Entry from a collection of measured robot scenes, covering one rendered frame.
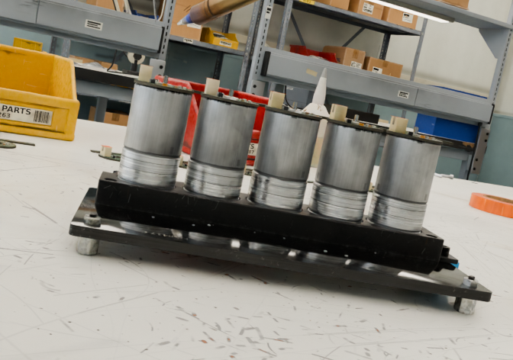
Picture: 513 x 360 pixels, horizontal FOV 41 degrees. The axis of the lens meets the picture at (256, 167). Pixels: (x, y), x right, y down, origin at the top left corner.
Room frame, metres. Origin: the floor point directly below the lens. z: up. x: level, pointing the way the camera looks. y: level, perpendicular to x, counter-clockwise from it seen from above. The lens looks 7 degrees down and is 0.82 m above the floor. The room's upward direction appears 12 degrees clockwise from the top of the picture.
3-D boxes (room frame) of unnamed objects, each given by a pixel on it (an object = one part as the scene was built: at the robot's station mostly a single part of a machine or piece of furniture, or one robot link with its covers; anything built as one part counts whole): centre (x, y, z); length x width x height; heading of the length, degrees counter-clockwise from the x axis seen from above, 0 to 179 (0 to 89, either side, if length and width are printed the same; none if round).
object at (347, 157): (0.30, -0.04, 0.79); 0.02 x 0.02 x 0.05
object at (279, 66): (3.15, -0.51, 0.90); 1.30 x 0.06 x 0.12; 118
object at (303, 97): (3.12, -0.14, 0.80); 0.15 x 0.12 x 0.10; 47
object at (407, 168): (0.30, -0.07, 0.79); 0.02 x 0.02 x 0.05
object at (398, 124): (0.30, -0.06, 0.82); 0.01 x 0.01 x 0.01; 10
